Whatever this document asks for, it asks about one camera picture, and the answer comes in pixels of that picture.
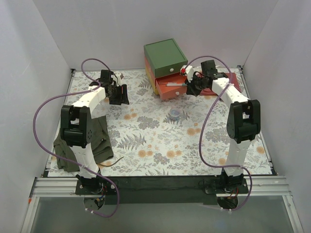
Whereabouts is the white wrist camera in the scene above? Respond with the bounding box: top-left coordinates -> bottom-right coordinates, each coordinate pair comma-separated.
180,65 -> 194,83
113,71 -> 123,83

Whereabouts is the green drawer box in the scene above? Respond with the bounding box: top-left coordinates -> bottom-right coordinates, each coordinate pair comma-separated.
144,38 -> 188,78

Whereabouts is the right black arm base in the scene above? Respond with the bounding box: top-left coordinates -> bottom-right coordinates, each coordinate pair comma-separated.
201,173 -> 249,194

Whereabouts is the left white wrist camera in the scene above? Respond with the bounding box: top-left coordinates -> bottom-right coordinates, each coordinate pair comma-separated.
113,71 -> 123,83

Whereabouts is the olive green cloth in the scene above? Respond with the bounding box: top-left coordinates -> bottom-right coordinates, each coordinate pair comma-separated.
53,116 -> 114,172

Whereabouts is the red folded cloth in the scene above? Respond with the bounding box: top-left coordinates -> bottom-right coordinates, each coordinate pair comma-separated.
201,72 -> 242,96

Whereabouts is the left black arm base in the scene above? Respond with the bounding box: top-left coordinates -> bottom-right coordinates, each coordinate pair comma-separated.
75,175 -> 118,195

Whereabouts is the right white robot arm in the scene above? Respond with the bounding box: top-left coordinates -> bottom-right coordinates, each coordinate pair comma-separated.
180,57 -> 260,193

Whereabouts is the red drawer box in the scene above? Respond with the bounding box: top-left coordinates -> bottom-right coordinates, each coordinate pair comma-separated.
144,57 -> 187,100

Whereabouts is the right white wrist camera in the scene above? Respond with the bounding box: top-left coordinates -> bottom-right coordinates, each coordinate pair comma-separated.
180,65 -> 194,83

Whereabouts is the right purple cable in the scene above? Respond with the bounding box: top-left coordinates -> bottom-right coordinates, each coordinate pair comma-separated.
184,56 -> 252,215

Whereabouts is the teal capped white marker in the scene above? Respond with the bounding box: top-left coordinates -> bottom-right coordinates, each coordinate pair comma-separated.
165,83 -> 187,87

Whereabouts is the floral table mat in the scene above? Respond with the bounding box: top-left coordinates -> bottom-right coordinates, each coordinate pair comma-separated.
47,67 -> 273,178

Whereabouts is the brown strap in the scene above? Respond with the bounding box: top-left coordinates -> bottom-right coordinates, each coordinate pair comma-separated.
98,156 -> 124,167

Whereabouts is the clear jar of paperclips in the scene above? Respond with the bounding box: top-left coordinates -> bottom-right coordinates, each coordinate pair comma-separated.
169,108 -> 181,121

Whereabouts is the yellow drawer box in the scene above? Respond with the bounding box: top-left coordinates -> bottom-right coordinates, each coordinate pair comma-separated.
145,68 -> 159,95

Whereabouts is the aluminium front rail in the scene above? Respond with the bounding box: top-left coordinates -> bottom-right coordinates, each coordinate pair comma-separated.
31,176 -> 292,197

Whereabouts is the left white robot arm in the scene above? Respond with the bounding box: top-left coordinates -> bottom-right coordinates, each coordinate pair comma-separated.
60,70 -> 129,194

